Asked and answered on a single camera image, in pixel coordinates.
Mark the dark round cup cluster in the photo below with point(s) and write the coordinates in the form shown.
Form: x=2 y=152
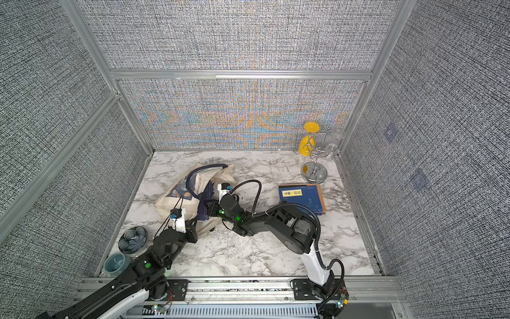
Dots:
x=133 y=240

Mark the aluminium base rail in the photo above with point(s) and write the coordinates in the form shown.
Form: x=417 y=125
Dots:
x=358 y=290

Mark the yellow wine glass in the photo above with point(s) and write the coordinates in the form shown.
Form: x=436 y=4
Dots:
x=307 y=144

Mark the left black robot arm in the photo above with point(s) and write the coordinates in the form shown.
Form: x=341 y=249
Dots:
x=143 y=279

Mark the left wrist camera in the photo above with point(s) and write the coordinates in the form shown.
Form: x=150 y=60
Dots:
x=177 y=220

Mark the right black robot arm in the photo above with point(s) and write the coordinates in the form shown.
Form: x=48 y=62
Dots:
x=298 y=229

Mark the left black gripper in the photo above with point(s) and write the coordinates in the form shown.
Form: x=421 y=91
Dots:
x=191 y=232

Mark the clear wine glass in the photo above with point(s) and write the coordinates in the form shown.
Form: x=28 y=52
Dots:
x=332 y=148

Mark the teal ceramic cup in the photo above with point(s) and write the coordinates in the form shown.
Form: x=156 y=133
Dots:
x=115 y=264

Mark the blue book stack in bag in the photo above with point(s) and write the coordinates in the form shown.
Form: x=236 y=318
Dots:
x=208 y=207

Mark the cream canvas tote bag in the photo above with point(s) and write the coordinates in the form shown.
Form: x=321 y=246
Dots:
x=185 y=192

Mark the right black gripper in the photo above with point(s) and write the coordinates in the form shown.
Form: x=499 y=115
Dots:
x=212 y=209

